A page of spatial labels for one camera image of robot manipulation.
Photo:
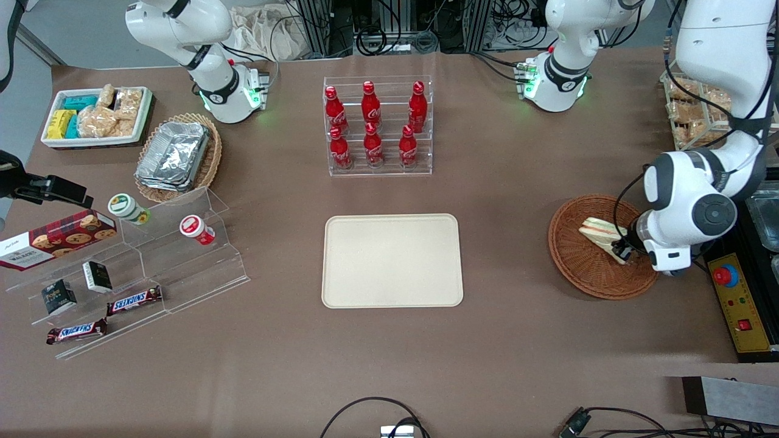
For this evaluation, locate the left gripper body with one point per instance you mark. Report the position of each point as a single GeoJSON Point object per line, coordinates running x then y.
{"type": "Point", "coordinates": [635, 235]}

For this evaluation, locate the triangular sandwich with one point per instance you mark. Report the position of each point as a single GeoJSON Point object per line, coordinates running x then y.
{"type": "Point", "coordinates": [599, 234]}

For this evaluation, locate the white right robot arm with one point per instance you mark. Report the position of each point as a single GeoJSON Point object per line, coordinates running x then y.
{"type": "Point", "coordinates": [213, 67]}

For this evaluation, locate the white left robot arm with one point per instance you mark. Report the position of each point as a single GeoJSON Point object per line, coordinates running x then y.
{"type": "Point", "coordinates": [566, 55]}

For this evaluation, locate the round brown wicker basket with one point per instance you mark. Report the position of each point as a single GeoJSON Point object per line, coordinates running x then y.
{"type": "Point", "coordinates": [578, 267]}

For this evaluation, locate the grey metal tray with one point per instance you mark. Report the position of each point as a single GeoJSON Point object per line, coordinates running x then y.
{"type": "Point", "coordinates": [765, 225]}

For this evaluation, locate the oval light wicker basket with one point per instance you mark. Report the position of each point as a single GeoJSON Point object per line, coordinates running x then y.
{"type": "Point", "coordinates": [210, 164]}

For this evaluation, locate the beige rectangular serving tray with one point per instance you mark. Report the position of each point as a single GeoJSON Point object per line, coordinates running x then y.
{"type": "Point", "coordinates": [392, 261]}

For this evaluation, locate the red tartan cookie box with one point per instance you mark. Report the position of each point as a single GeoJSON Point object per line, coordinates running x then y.
{"type": "Point", "coordinates": [55, 240]}

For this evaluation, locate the white rectangular snack bin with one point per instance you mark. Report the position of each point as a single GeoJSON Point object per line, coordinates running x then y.
{"type": "Point", "coordinates": [91, 142]}

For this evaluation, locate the red emergency stop button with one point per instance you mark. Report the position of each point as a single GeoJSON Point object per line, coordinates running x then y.
{"type": "Point", "coordinates": [725, 275]}

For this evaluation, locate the green lid yogurt cup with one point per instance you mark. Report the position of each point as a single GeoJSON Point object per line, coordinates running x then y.
{"type": "Point", "coordinates": [126, 207]}

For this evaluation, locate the teal snack packet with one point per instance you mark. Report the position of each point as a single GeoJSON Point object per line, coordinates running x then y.
{"type": "Point", "coordinates": [72, 126]}
{"type": "Point", "coordinates": [80, 102]}

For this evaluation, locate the yellow snack packet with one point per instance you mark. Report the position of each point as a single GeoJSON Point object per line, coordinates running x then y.
{"type": "Point", "coordinates": [59, 123]}

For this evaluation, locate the clear bag of puffed snacks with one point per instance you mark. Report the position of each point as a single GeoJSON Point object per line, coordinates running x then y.
{"type": "Point", "coordinates": [125, 128]}
{"type": "Point", "coordinates": [129, 102]}
{"type": "Point", "coordinates": [106, 96]}
{"type": "Point", "coordinates": [96, 121]}

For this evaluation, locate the yellow black control box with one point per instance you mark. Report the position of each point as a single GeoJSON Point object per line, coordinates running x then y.
{"type": "Point", "coordinates": [739, 304]}

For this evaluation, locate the small black carton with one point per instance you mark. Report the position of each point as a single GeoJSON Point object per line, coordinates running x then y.
{"type": "Point", "coordinates": [97, 277]}
{"type": "Point", "coordinates": [59, 297]}

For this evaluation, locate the aluminium foil container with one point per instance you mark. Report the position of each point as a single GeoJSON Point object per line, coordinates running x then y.
{"type": "Point", "coordinates": [161, 185]}
{"type": "Point", "coordinates": [176, 152]}

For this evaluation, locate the bagged bread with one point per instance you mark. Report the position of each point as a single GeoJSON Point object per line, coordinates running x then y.
{"type": "Point", "coordinates": [683, 90]}
{"type": "Point", "coordinates": [697, 134]}
{"type": "Point", "coordinates": [715, 99]}
{"type": "Point", "coordinates": [686, 111]}

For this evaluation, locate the brown Snickers bar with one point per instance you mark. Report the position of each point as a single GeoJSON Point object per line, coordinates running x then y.
{"type": "Point", "coordinates": [76, 331]}
{"type": "Point", "coordinates": [134, 300]}

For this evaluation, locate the grey metal bar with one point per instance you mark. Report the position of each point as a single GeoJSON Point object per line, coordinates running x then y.
{"type": "Point", "coordinates": [39, 44]}

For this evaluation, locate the red lid yogurt cup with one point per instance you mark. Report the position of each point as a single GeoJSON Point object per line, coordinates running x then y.
{"type": "Point", "coordinates": [195, 229]}

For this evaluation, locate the clear acrylic step display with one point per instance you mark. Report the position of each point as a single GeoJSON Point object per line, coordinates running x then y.
{"type": "Point", "coordinates": [195, 271]}

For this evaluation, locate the grey metal box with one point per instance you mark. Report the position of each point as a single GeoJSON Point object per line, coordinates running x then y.
{"type": "Point", "coordinates": [730, 400]}

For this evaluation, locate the red cola bottle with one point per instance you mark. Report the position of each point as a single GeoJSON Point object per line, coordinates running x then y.
{"type": "Point", "coordinates": [340, 152]}
{"type": "Point", "coordinates": [370, 106]}
{"type": "Point", "coordinates": [417, 109]}
{"type": "Point", "coordinates": [373, 148]}
{"type": "Point", "coordinates": [408, 149]}
{"type": "Point", "coordinates": [334, 112]}

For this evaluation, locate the clear acrylic bottle rack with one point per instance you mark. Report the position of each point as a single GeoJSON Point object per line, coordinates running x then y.
{"type": "Point", "coordinates": [389, 171]}

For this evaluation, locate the beige cloth bag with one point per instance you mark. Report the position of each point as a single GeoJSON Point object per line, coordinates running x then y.
{"type": "Point", "coordinates": [274, 33]}

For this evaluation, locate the silver plug housing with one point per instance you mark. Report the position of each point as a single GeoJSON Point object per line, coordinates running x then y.
{"type": "Point", "coordinates": [397, 432]}

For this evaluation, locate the red rocker switch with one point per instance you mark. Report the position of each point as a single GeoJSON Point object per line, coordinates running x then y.
{"type": "Point", "coordinates": [745, 325]}

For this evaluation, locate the aluminium frame post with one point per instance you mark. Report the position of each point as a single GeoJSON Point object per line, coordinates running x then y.
{"type": "Point", "coordinates": [478, 24]}
{"type": "Point", "coordinates": [315, 27]}

